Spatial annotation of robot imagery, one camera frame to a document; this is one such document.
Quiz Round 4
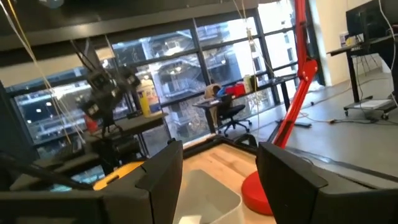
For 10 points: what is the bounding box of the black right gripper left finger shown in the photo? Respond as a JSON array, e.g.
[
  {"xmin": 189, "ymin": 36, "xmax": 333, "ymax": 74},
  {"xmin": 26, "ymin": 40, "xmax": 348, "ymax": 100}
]
[{"xmin": 102, "ymin": 139, "xmax": 184, "ymax": 224}]

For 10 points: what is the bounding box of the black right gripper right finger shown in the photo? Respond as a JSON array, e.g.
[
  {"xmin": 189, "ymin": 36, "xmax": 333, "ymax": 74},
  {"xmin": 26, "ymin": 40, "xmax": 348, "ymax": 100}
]
[{"xmin": 256, "ymin": 142, "xmax": 398, "ymax": 224}]

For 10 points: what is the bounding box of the large glass window wall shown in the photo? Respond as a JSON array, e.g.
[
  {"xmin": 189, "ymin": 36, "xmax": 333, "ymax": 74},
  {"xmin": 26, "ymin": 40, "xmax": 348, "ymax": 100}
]
[{"xmin": 0, "ymin": 0, "xmax": 315, "ymax": 162}]

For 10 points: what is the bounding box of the yellow hanging cable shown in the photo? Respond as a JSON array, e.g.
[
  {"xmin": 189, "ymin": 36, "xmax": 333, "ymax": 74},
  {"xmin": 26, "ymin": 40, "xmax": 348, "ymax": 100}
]
[{"xmin": 6, "ymin": 0, "xmax": 73, "ymax": 144}]

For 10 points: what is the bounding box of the tan bag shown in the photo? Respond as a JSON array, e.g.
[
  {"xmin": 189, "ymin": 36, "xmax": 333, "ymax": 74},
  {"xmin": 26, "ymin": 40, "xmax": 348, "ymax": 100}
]
[{"xmin": 204, "ymin": 83, "xmax": 222, "ymax": 100}]

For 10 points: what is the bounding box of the black rolling standing desk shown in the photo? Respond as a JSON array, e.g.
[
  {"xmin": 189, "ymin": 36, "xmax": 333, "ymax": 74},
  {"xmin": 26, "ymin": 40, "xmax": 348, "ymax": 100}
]
[{"xmin": 326, "ymin": 34, "xmax": 398, "ymax": 121}]

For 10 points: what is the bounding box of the white hanging cable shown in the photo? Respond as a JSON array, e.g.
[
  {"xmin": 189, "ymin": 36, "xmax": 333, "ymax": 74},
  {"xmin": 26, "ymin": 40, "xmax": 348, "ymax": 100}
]
[{"xmin": 0, "ymin": 0, "xmax": 85, "ymax": 141}]

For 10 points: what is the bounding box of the yellow bottle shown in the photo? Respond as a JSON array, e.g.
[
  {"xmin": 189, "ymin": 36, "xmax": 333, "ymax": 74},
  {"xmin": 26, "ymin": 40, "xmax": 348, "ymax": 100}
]
[{"xmin": 139, "ymin": 90, "xmax": 152, "ymax": 118}]

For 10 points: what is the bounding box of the red desk lamp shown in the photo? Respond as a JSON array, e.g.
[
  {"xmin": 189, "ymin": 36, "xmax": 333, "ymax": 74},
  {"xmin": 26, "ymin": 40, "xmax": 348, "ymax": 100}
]
[{"xmin": 241, "ymin": 0, "xmax": 318, "ymax": 217}]

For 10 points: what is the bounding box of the red container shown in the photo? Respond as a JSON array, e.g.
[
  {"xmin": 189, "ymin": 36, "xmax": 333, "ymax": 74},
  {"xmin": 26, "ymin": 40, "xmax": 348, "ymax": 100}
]
[{"xmin": 225, "ymin": 83, "xmax": 246, "ymax": 96}]

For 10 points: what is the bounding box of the black monitor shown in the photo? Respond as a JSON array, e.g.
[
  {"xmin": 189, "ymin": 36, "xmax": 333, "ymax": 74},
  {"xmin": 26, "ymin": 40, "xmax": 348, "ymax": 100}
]
[{"xmin": 345, "ymin": 0, "xmax": 398, "ymax": 38}]

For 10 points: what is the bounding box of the yellow plastic bin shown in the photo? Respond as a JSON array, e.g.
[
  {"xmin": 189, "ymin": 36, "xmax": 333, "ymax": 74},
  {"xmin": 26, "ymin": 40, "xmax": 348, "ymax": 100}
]
[{"xmin": 92, "ymin": 161, "xmax": 146, "ymax": 191}]

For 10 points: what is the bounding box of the floor cable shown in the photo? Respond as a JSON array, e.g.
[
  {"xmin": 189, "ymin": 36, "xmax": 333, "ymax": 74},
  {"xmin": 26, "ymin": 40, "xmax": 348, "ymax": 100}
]
[{"xmin": 298, "ymin": 111, "xmax": 382, "ymax": 125}]

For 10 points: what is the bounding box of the black office chair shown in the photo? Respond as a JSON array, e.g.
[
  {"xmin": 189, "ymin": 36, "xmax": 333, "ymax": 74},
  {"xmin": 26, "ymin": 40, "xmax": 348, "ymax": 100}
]
[{"xmin": 217, "ymin": 95, "xmax": 253, "ymax": 138}]

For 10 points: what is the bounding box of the off-white plastic bin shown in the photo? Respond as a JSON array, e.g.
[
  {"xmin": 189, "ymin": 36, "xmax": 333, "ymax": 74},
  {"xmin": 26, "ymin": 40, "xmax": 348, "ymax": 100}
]
[{"xmin": 172, "ymin": 169, "xmax": 244, "ymax": 224}]

